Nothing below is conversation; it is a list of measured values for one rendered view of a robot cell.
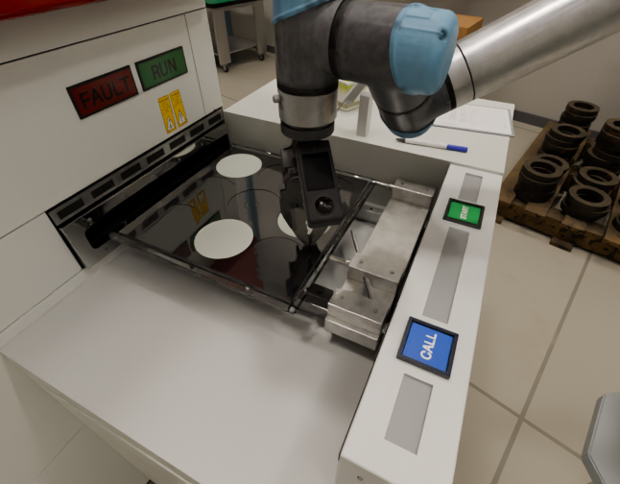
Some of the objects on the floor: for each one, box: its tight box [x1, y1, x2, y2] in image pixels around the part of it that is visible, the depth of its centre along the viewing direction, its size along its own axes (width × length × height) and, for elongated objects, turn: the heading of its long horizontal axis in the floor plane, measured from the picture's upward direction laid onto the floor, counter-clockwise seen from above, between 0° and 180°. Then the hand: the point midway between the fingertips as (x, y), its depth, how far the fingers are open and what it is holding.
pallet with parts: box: [495, 101, 620, 278], centre depth 208 cm, size 87×132×45 cm, turn 139°
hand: (310, 241), depth 58 cm, fingers closed
